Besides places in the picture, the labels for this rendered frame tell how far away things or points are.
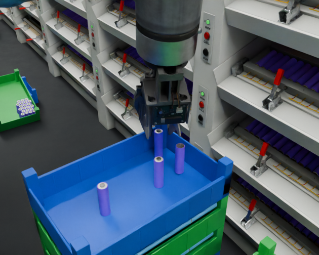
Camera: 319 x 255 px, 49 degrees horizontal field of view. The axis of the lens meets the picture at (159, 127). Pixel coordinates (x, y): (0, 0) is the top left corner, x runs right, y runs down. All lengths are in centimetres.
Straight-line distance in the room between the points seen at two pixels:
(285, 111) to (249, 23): 21
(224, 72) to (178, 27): 47
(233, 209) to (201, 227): 45
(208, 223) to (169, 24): 38
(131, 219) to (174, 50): 30
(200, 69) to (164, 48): 48
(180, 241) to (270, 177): 37
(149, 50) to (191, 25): 7
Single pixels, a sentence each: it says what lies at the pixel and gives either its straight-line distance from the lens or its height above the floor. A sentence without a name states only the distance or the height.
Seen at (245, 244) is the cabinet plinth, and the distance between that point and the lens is 119.
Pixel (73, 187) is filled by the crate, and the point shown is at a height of 48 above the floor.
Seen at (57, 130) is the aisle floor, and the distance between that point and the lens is 175.
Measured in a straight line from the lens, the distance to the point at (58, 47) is 221.
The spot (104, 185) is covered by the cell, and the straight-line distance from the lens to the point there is 59.
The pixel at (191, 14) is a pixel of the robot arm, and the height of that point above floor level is 82.
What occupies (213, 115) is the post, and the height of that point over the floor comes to 44.
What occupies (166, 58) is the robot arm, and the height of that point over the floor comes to 75.
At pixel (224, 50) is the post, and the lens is 90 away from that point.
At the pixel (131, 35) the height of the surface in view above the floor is 54.
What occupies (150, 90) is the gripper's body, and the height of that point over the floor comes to 68.
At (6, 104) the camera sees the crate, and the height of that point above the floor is 6.
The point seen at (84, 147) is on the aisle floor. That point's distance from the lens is 161.
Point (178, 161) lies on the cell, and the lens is 68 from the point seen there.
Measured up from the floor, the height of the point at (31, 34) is 14.
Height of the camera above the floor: 95
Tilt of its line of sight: 34 degrees down
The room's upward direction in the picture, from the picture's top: straight up
